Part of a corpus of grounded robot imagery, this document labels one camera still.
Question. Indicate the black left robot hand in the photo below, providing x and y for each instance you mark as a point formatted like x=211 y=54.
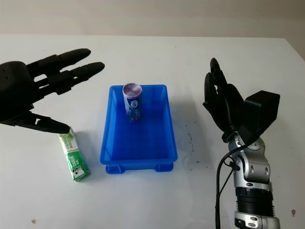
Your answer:
x=14 y=95

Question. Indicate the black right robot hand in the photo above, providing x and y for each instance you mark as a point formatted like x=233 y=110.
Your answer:
x=226 y=107

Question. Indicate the green toothpaste box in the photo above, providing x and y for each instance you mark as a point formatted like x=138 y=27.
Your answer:
x=75 y=162

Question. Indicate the purple drink can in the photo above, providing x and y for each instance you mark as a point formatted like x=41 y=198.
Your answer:
x=133 y=107

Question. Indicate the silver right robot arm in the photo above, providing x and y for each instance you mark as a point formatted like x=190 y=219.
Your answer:
x=252 y=167

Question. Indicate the blue plastic tray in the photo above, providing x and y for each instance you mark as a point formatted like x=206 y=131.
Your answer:
x=143 y=143

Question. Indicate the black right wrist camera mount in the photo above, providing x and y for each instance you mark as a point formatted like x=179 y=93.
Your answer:
x=262 y=107

